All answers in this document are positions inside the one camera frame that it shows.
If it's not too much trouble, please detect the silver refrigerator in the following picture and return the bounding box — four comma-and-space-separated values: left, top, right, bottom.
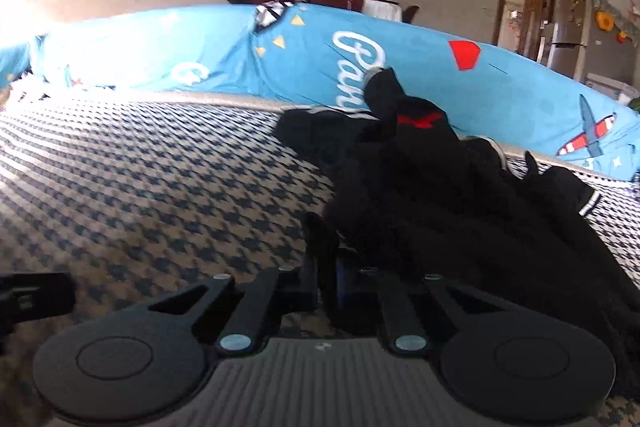
547, 0, 639, 86

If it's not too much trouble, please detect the blue printed sofa cover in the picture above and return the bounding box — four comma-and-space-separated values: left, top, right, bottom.
1, 3, 639, 181

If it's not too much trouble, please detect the table with white cloth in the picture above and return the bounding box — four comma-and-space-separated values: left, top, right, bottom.
362, 0, 402, 23

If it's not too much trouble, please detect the black jacket garment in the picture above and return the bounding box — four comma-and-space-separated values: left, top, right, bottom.
273, 69, 639, 399

